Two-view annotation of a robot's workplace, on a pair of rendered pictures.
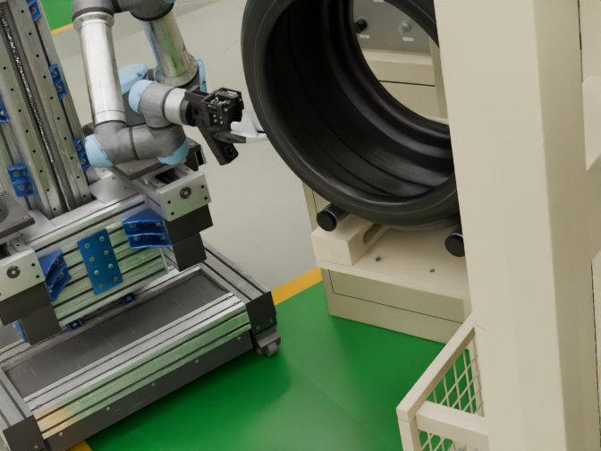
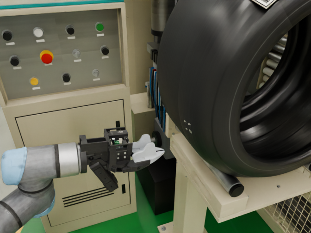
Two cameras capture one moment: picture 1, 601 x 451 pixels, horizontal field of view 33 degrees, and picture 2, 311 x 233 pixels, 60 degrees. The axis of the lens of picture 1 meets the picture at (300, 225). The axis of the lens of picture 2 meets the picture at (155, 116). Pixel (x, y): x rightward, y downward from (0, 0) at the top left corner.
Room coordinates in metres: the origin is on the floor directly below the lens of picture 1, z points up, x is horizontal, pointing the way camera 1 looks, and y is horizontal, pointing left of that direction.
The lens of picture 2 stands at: (1.66, 0.50, 1.46)
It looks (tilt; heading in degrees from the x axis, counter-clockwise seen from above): 32 degrees down; 299
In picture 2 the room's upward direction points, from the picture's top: straight up
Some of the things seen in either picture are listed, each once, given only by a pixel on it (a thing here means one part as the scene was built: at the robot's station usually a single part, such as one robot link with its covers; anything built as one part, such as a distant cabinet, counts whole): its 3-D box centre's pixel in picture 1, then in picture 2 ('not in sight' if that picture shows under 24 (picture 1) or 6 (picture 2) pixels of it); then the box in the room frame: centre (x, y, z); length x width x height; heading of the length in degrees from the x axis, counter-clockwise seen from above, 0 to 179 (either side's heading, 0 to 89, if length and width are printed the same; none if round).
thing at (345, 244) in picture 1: (376, 205); (202, 166); (1.85, -0.16, 0.84); 0.36 x 0.09 x 0.06; 139
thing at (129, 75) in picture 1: (134, 92); not in sight; (2.64, 0.36, 0.88); 0.13 x 0.12 x 0.14; 89
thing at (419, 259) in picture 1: (439, 231); (236, 165); (1.76, -0.27, 0.80); 0.37 x 0.36 x 0.02; 49
